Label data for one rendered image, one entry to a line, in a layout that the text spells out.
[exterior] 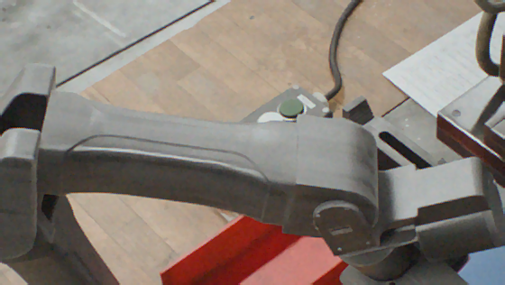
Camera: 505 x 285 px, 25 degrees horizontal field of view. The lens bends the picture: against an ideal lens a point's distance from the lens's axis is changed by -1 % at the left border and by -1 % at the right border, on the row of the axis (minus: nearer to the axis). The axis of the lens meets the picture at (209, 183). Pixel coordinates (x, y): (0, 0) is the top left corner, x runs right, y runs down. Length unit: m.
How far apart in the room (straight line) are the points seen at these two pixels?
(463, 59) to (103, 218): 0.49
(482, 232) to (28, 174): 0.33
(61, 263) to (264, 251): 0.41
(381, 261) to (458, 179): 0.09
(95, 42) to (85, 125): 2.11
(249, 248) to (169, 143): 0.48
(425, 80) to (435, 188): 0.60
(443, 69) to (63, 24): 1.68
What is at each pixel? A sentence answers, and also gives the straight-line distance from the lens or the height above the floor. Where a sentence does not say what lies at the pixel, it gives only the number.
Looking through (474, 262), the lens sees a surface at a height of 0.99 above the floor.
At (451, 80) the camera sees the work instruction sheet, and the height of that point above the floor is 0.90.
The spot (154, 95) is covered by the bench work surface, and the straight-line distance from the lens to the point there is 1.46.
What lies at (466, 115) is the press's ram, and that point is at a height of 1.14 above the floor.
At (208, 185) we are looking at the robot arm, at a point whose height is 1.30.
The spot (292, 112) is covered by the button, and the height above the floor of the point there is 0.94.
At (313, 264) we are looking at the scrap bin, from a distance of 1.25.
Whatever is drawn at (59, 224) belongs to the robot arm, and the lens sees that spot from 0.90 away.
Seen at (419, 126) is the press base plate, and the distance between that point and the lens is 1.39.
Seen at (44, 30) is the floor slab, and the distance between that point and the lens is 2.99.
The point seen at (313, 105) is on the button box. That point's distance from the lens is 1.37.
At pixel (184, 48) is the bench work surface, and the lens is 1.51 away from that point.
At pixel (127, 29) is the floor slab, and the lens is 2.93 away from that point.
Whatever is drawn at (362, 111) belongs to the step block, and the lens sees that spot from 1.29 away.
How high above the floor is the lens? 1.92
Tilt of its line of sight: 49 degrees down
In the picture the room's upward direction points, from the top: 10 degrees counter-clockwise
